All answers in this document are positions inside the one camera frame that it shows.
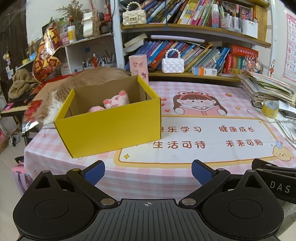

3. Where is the pink cartoon table mat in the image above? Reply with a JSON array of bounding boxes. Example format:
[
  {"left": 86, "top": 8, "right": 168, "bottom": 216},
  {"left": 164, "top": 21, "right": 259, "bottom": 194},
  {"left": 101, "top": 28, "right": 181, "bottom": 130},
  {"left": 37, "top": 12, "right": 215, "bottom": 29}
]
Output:
[{"left": 24, "top": 81, "right": 295, "bottom": 200}]

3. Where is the white cubby shelf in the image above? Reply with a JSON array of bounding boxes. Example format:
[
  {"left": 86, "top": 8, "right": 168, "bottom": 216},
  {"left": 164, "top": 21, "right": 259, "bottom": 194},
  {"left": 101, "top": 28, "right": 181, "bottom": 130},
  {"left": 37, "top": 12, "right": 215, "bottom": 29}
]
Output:
[{"left": 54, "top": 33, "right": 115, "bottom": 74}]

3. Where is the wooden bookshelf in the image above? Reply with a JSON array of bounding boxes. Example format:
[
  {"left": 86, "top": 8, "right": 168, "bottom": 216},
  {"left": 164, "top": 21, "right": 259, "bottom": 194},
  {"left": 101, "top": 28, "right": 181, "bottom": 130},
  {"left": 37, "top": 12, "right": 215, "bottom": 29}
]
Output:
[{"left": 114, "top": 1, "right": 271, "bottom": 83}]

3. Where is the pink chick plush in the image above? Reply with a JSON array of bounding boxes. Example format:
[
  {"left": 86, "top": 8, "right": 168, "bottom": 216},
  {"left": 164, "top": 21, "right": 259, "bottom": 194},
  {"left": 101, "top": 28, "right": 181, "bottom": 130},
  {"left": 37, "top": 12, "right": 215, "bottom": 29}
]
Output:
[{"left": 88, "top": 105, "right": 105, "bottom": 113}]

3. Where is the olive blanket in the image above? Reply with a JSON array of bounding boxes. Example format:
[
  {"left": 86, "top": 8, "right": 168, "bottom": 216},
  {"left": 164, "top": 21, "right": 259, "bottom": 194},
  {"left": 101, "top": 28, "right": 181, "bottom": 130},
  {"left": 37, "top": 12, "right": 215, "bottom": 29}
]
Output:
[{"left": 8, "top": 69, "right": 39, "bottom": 100}]

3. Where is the orange white small box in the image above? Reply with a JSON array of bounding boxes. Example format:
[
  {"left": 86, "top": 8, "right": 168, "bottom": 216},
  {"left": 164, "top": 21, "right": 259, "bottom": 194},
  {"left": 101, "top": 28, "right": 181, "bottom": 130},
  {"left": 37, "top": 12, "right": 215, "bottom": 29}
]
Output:
[{"left": 192, "top": 67, "right": 217, "bottom": 76}]

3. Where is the pink paw plush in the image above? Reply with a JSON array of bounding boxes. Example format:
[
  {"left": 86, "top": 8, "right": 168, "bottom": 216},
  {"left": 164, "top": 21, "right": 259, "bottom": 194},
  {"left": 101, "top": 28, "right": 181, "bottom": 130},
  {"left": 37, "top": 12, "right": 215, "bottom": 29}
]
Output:
[{"left": 103, "top": 90, "right": 130, "bottom": 109}]

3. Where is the white quilted pearl handbag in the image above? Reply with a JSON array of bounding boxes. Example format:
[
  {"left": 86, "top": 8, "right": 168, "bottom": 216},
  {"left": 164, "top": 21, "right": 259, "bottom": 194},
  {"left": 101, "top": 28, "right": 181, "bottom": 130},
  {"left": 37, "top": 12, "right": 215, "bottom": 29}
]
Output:
[{"left": 162, "top": 48, "right": 185, "bottom": 74}]

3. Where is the cream pearl handbag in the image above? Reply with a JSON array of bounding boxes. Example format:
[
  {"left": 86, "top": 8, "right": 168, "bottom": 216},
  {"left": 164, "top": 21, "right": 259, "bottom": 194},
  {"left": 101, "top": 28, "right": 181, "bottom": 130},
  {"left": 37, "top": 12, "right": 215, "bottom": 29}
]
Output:
[{"left": 122, "top": 1, "right": 147, "bottom": 26}]

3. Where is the yellow cardboard box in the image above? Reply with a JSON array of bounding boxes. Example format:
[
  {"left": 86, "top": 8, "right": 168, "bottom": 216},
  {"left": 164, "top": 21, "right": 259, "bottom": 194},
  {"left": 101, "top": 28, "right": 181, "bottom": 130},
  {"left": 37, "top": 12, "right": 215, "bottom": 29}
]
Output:
[{"left": 54, "top": 76, "right": 161, "bottom": 158}]

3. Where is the red dictionary set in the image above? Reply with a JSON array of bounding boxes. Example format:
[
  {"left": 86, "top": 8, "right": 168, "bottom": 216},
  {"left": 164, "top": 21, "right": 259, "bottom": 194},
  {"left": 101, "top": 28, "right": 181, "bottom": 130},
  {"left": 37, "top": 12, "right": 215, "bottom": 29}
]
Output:
[{"left": 222, "top": 45, "right": 259, "bottom": 75}]

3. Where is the orange white cat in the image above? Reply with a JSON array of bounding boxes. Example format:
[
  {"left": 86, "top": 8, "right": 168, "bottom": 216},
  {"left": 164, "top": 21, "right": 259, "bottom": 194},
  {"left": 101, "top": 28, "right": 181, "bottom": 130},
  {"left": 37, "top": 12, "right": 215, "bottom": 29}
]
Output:
[{"left": 36, "top": 67, "right": 130, "bottom": 126}]

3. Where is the red gold foil balloon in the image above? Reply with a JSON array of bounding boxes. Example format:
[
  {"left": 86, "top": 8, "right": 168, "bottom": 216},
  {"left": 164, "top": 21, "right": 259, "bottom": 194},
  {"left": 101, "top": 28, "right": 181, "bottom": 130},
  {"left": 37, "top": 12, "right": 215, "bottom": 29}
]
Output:
[{"left": 33, "top": 21, "right": 62, "bottom": 82}]

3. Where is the yellow tape roll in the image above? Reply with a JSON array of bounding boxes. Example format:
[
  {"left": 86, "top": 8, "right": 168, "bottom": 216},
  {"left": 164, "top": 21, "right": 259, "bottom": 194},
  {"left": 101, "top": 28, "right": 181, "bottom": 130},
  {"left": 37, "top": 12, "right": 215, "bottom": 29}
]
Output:
[{"left": 261, "top": 100, "right": 279, "bottom": 118}]

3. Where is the pink cylinder container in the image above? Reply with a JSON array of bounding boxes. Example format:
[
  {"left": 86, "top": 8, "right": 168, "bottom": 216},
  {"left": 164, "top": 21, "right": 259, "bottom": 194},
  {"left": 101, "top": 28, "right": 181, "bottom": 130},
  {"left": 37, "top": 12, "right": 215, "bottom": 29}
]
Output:
[{"left": 129, "top": 54, "right": 149, "bottom": 84}]

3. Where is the stack of booklets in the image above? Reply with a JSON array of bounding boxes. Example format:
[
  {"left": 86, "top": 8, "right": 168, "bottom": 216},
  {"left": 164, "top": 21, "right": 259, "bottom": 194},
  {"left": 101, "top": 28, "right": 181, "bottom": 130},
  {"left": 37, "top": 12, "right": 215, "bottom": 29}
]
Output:
[{"left": 238, "top": 72, "right": 295, "bottom": 108}]

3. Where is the black keyboard piano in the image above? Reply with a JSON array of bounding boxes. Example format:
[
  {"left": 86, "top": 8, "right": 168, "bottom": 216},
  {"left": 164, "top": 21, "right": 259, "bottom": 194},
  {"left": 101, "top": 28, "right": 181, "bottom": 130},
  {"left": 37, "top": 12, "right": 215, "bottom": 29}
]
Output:
[{"left": 1, "top": 94, "right": 36, "bottom": 118}]

